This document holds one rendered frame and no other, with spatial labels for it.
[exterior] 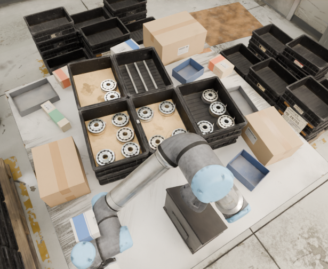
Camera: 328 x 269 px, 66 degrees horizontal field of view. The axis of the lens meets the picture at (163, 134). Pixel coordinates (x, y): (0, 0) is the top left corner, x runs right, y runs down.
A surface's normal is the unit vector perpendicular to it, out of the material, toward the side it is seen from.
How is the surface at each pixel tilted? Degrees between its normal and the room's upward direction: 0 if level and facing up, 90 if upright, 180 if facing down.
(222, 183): 75
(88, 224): 0
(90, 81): 0
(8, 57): 0
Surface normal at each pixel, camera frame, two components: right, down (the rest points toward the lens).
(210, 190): 0.36, 0.64
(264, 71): 0.05, -0.54
